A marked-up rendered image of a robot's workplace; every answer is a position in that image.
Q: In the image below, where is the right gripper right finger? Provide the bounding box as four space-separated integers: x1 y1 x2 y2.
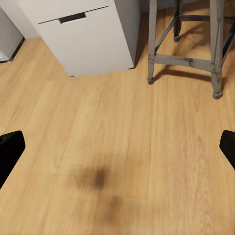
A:
219 130 235 169

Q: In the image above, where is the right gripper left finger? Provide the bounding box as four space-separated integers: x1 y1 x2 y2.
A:
0 130 25 189

